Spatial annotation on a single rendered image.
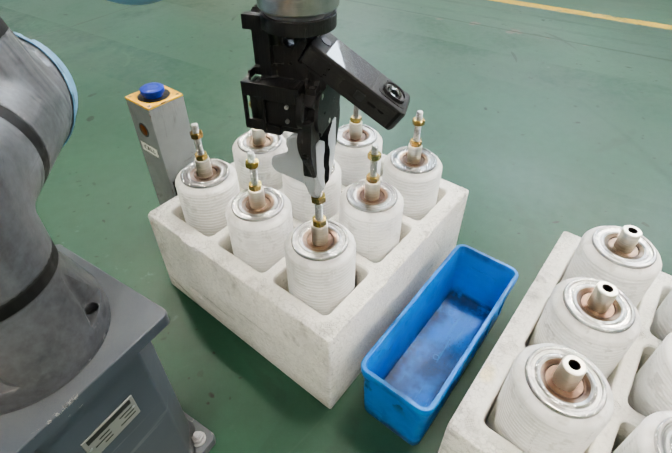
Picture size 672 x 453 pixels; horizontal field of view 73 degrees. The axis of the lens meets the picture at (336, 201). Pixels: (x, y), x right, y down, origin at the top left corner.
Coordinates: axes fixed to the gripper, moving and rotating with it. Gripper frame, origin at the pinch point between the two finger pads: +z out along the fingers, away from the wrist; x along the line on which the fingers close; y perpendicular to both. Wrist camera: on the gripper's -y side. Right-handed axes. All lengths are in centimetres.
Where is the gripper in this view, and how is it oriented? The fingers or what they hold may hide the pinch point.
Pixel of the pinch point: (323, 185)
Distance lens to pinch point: 54.5
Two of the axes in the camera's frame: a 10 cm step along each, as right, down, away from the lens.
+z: 0.0, 7.7, 6.4
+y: -9.5, -2.1, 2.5
